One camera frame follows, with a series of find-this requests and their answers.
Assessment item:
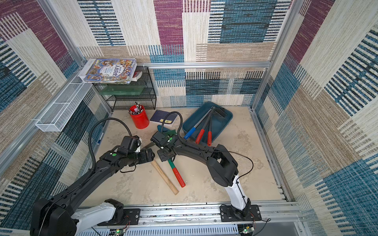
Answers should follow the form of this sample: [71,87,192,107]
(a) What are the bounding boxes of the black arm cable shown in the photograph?
[88,117,133,175]
[160,111,255,181]

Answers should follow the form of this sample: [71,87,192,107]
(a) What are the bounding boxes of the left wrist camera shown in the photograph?
[135,136,142,152]

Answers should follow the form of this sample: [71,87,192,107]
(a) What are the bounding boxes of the white wire basket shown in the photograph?
[35,83,92,132]

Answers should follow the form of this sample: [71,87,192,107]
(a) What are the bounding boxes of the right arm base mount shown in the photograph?
[220,204,262,222]

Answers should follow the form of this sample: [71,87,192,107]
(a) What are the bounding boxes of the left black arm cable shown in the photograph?
[88,117,133,175]

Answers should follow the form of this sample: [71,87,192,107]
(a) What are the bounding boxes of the dark blue notebook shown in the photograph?
[150,110,178,126]

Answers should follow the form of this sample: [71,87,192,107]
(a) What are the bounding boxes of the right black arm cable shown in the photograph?
[160,111,255,181]

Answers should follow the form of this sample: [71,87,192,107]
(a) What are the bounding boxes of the pens in cup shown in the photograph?
[128,102,145,116]

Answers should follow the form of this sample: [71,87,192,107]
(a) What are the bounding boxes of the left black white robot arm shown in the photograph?
[30,136,155,236]

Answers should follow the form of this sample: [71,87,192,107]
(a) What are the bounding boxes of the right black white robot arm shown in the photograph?
[151,131,250,211]

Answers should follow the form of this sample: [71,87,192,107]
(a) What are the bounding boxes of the colourful picture book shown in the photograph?
[78,59,143,84]

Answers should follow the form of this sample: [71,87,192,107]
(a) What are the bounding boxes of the chrome hoe with blue grip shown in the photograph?
[184,109,212,140]

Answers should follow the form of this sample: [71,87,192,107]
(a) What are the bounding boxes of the black wire mesh shelf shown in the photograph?
[94,66,157,112]

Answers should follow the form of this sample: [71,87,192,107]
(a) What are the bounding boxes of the red pen cup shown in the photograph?
[130,110,150,129]

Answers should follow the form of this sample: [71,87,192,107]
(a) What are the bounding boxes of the teal plastic storage box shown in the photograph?
[182,102,233,146]

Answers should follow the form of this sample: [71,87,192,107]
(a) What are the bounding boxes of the wooden handled hoe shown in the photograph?
[151,156,179,195]

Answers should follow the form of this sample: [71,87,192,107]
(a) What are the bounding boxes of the blue marker pen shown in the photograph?
[96,132,104,145]

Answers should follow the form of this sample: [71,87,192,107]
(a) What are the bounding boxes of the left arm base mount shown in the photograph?
[97,208,141,226]

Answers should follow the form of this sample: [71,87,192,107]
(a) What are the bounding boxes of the green tray on shelf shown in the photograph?
[99,86,145,95]

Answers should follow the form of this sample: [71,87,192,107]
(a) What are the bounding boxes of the dark hoe with red grip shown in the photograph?
[207,107,227,146]

